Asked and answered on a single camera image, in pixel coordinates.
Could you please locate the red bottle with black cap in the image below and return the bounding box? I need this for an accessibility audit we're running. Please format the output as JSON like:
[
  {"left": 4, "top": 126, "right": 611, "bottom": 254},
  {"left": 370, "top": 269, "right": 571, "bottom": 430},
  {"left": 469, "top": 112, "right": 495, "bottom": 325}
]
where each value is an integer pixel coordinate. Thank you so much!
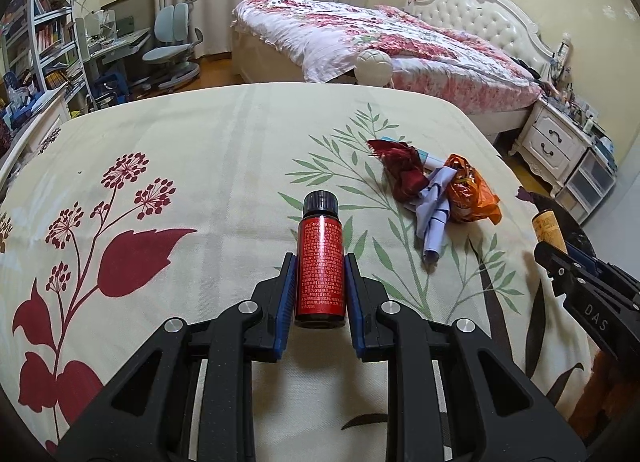
[{"left": 295, "top": 190, "right": 346, "bottom": 329}]

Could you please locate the study desk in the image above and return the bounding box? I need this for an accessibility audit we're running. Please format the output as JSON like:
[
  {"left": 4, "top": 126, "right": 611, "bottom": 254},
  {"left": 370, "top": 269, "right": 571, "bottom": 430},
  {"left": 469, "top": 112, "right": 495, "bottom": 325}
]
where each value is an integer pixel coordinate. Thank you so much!
[{"left": 75, "top": 10, "right": 151, "bottom": 100}]

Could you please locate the white nightstand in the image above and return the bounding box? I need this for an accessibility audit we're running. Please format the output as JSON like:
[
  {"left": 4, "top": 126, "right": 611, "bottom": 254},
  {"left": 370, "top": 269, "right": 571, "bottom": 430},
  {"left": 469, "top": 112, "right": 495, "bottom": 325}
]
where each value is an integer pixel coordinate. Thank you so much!
[{"left": 509, "top": 97, "right": 591, "bottom": 197}]

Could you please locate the white tufted headboard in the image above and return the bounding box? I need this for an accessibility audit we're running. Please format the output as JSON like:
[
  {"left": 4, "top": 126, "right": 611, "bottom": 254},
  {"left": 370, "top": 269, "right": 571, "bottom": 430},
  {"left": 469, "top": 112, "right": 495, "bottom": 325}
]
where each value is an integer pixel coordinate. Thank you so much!
[{"left": 405, "top": 0, "right": 572, "bottom": 80}]

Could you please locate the bed with floral quilt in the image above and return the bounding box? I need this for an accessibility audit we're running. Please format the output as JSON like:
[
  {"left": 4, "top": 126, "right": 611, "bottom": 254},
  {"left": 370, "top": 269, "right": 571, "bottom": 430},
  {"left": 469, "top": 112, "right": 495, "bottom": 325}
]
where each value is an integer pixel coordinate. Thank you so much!
[{"left": 231, "top": 0, "right": 542, "bottom": 134}]

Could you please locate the floral bed sheet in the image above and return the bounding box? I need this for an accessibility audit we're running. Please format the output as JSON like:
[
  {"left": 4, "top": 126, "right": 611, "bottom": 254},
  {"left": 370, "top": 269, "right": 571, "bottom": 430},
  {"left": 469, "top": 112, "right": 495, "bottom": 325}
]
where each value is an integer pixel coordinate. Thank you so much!
[{"left": 1, "top": 83, "right": 593, "bottom": 457}]

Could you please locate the plastic drawer unit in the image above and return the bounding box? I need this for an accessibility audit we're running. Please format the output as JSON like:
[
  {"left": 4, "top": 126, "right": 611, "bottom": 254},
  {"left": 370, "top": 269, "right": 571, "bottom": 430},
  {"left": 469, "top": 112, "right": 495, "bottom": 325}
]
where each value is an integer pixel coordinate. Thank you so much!
[{"left": 555, "top": 148, "right": 617, "bottom": 225}]

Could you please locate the dark red wrapper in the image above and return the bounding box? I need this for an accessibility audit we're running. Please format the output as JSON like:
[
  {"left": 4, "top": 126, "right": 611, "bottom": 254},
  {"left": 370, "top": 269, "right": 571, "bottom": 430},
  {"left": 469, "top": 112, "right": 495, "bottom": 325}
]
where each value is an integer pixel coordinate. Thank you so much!
[{"left": 367, "top": 139, "right": 428, "bottom": 203}]

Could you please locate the light blue desk chair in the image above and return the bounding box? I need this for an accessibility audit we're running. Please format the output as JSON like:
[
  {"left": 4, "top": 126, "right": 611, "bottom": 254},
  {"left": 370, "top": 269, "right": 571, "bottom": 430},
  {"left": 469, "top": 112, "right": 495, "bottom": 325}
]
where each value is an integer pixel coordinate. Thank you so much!
[{"left": 142, "top": 0, "right": 204, "bottom": 92}]

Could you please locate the white bedpost ball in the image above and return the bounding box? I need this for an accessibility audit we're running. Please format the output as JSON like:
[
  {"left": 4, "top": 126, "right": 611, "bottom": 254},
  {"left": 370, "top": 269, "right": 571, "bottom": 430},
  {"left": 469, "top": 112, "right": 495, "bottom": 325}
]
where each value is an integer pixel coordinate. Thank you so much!
[{"left": 354, "top": 50, "right": 393, "bottom": 88}]

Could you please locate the teal and white box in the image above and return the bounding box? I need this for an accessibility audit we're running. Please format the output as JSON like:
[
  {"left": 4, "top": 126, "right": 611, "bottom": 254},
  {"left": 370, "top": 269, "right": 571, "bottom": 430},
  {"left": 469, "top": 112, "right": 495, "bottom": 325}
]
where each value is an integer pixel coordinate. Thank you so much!
[{"left": 381, "top": 136, "right": 445, "bottom": 171}]

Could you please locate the white bookshelf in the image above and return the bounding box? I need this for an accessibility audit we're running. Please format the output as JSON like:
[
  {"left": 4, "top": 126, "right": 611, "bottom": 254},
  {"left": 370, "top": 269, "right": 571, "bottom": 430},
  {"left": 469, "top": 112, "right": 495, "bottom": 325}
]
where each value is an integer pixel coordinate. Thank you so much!
[{"left": 1, "top": 0, "right": 94, "bottom": 116}]

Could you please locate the gold bottle with black cap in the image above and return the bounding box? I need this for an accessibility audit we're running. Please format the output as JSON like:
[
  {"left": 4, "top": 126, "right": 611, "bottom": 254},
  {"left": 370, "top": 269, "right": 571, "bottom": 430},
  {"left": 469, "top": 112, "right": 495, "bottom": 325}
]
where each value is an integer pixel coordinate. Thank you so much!
[{"left": 532, "top": 210, "right": 568, "bottom": 254}]

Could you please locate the orange snack wrapper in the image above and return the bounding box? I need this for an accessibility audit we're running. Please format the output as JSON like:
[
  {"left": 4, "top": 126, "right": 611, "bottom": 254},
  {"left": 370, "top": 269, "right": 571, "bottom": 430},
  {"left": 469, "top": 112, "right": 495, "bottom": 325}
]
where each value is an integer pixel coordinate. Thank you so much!
[{"left": 445, "top": 153, "right": 502, "bottom": 225}]

